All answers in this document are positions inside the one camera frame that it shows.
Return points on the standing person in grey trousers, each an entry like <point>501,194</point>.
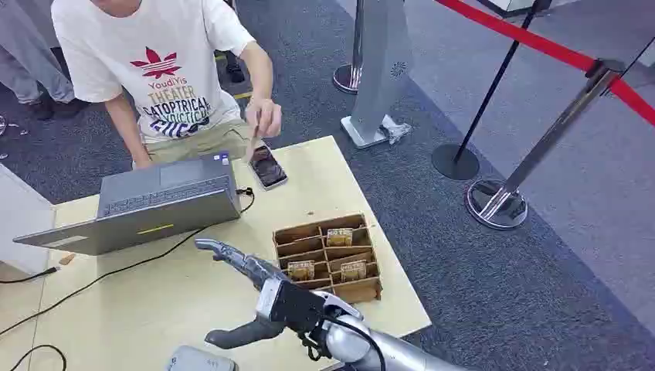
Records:
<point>30,56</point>

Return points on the wooden compartment card box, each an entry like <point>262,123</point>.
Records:
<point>327,256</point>

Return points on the person's right hand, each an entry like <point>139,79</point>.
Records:
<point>142,164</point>

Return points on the black stanchion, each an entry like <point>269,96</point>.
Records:
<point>486,102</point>

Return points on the white cabinet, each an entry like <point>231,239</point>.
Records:
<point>23,220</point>

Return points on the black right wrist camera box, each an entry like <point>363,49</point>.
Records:
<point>294,307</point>

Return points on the grey laptop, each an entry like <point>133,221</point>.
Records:
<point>169,215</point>

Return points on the person in white shirt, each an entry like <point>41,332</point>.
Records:
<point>163,77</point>

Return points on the red barrier belt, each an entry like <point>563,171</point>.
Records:
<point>537,43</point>

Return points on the small wooden chip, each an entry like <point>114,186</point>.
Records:
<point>67,259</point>

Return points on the thin black pole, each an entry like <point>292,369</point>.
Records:
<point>632,64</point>

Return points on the pale grey rounded box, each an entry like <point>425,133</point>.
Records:
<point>199,360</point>

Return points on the chrome stanchion with belt head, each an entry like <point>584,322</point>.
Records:
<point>542,143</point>

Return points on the grey floor stand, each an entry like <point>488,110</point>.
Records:
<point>381,66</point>

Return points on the white device with black base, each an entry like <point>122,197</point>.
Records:
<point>511,5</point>

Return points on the crumpled clear plastic wrap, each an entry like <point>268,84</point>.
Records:
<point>396,129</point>

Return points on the black smartphone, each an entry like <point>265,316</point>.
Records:
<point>267,167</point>

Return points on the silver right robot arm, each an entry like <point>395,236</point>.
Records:
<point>399,354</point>

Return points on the person's left hand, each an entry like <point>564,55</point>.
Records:
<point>266,115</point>

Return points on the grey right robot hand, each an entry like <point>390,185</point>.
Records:
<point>240,258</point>

